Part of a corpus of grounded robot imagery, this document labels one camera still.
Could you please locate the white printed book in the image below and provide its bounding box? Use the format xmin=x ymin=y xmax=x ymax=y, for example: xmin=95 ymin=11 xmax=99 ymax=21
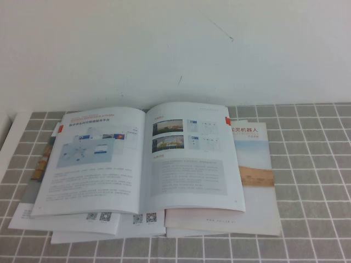
xmin=30 ymin=101 xmax=246 ymax=219

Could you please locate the brochure with red Chinese title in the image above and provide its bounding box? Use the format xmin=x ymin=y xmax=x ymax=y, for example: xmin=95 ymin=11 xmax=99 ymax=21
xmin=163 ymin=119 xmax=282 ymax=237

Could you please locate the white brochure with QR codes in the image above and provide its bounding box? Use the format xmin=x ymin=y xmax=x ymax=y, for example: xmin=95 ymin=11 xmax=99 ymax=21
xmin=50 ymin=208 xmax=260 ymax=244
xmin=7 ymin=202 xmax=121 ymax=237

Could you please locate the grey checked tablecloth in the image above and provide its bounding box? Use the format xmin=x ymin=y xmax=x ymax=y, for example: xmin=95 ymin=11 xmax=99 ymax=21
xmin=0 ymin=101 xmax=351 ymax=263

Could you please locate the brochure with yellow boxes photo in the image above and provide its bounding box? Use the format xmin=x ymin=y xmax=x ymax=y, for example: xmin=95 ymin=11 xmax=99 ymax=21
xmin=21 ymin=134 xmax=55 ymax=205

